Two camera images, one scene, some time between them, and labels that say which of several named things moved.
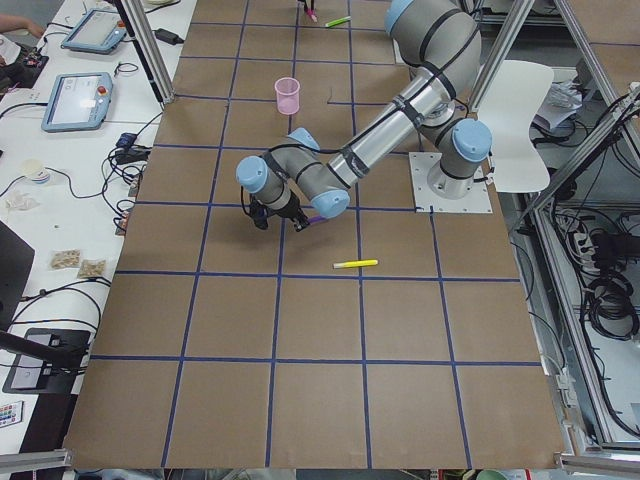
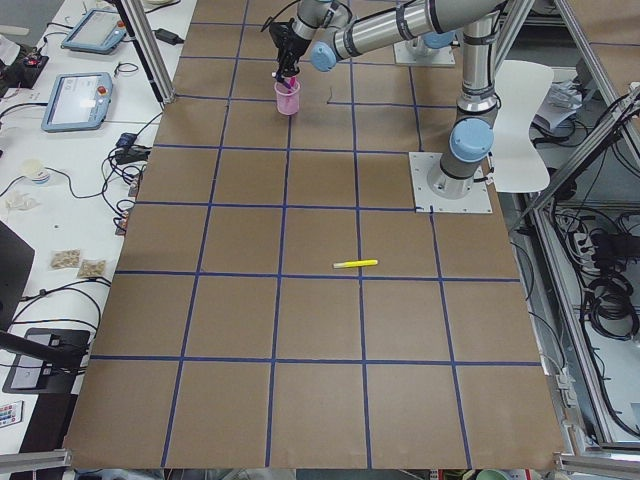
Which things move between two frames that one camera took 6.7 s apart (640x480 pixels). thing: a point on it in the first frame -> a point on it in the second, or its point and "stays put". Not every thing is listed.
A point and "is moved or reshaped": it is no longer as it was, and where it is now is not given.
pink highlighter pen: (313, 15) is moved or reshaped
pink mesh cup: (287, 90) stays put
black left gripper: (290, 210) -> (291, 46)
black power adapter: (168, 36) stays put
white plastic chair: (509, 94) stays put
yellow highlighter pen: (347, 264) stays put
